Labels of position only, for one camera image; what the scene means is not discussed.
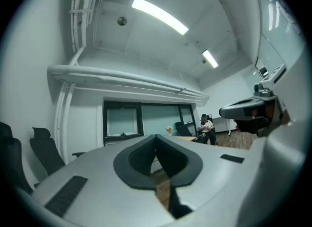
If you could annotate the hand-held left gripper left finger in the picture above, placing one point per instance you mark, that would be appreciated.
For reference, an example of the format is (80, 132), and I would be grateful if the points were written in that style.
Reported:
(102, 172)

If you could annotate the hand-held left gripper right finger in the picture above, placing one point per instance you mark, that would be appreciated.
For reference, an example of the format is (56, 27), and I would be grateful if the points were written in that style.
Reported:
(214, 172)

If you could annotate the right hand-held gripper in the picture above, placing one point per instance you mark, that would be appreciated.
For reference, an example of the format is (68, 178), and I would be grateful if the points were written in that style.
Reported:
(287, 162)

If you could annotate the white table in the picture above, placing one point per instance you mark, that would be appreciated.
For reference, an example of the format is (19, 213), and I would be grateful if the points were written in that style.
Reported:
(223, 122)

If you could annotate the black office chair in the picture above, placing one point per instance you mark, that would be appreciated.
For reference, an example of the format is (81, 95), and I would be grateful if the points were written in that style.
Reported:
(12, 157)
(183, 128)
(46, 150)

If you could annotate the pink flower bouquet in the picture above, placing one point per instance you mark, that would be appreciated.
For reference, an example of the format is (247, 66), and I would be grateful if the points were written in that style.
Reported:
(168, 129)

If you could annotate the white vertical pipes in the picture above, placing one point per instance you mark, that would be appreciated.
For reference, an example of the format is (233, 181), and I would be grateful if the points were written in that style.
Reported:
(64, 119)

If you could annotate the long ceiling light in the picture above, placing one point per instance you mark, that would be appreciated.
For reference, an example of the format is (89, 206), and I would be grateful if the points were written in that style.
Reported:
(210, 58)
(159, 15)

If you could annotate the white horizontal insulated pipe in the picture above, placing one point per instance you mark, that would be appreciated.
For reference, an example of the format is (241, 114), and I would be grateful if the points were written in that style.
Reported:
(117, 75)

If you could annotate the white ceiling pipe bundle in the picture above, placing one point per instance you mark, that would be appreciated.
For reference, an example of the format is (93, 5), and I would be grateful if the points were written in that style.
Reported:
(83, 14)

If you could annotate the black window frame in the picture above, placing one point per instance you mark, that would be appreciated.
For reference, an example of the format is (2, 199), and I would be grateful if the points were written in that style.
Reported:
(140, 121)

